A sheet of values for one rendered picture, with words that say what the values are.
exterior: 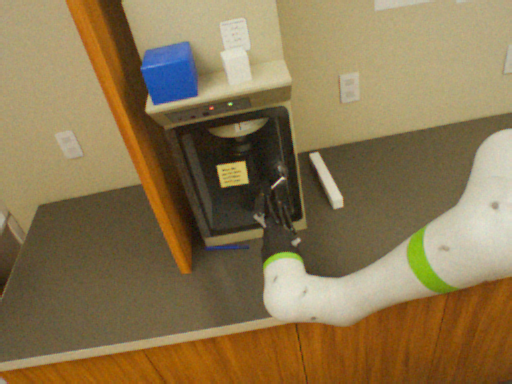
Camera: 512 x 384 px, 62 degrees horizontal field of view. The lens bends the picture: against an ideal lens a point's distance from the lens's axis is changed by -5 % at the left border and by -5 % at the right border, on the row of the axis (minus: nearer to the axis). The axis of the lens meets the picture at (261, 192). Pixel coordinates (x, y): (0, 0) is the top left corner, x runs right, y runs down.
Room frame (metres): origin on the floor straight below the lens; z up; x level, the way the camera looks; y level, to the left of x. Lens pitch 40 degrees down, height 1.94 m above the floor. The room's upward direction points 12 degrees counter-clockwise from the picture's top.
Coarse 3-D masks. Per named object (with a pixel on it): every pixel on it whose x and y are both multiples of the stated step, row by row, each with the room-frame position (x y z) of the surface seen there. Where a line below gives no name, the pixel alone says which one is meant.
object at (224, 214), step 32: (192, 128) 0.96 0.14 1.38; (224, 128) 0.95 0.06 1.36; (256, 128) 0.95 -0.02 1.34; (288, 128) 0.95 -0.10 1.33; (192, 160) 0.96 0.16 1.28; (224, 160) 0.95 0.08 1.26; (256, 160) 0.95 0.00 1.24; (288, 160) 0.95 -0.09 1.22; (224, 192) 0.96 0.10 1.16; (256, 192) 0.95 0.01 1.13; (288, 192) 0.95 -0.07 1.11; (224, 224) 0.96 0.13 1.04; (256, 224) 0.95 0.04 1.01
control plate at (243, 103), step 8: (216, 104) 0.88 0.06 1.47; (224, 104) 0.88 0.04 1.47; (232, 104) 0.89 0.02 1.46; (240, 104) 0.90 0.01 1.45; (248, 104) 0.91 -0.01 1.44; (176, 112) 0.88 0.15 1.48; (184, 112) 0.88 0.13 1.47; (192, 112) 0.89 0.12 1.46; (200, 112) 0.90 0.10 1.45; (216, 112) 0.92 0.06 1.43; (224, 112) 0.93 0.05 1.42; (176, 120) 0.92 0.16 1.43; (184, 120) 0.93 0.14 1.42
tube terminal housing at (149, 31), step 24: (144, 0) 0.97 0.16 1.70; (168, 0) 0.97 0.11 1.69; (192, 0) 0.97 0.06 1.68; (216, 0) 0.96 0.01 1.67; (240, 0) 0.96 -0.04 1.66; (264, 0) 0.96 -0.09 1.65; (144, 24) 0.97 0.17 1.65; (168, 24) 0.97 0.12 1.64; (192, 24) 0.97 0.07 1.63; (216, 24) 0.96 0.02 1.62; (264, 24) 0.96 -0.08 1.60; (144, 48) 0.97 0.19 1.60; (192, 48) 0.97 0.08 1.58; (216, 48) 0.97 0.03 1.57; (264, 48) 0.96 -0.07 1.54; (192, 120) 0.97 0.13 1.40; (216, 240) 0.97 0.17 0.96; (240, 240) 0.97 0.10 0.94
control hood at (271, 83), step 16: (256, 64) 0.96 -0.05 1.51; (272, 64) 0.94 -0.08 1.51; (208, 80) 0.93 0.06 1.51; (224, 80) 0.91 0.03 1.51; (256, 80) 0.88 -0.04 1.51; (272, 80) 0.86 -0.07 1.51; (288, 80) 0.85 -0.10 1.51; (208, 96) 0.85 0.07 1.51; (224, 96) 0.85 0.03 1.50; (240, 96) 0.86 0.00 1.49; (256, 96) 0.88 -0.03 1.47; (272, 96) 0.89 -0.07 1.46; (288, 96) 0.91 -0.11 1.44; (160, 112) 0.86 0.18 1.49
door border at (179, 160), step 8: (176, 136) 0.96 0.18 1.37; (168, 144) 0.96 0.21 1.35; (176, 144) 0.96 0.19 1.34; (176, 152) 0.96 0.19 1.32; (176, 160) 0.95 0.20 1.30; (184, 160) 0.96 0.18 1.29; (184, 168) 0.96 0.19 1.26; (184, 176) 0.96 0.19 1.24; (192, 192) 0.96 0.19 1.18; (192, 200) 0.96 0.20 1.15; (192, 208) 0.95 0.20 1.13; (200, 208) 0.96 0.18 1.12; (200, 216) 0.96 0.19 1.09; (200, 224) 0.96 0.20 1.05; (200, 232) 0.96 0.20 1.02; (208, 232) 0.96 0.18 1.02
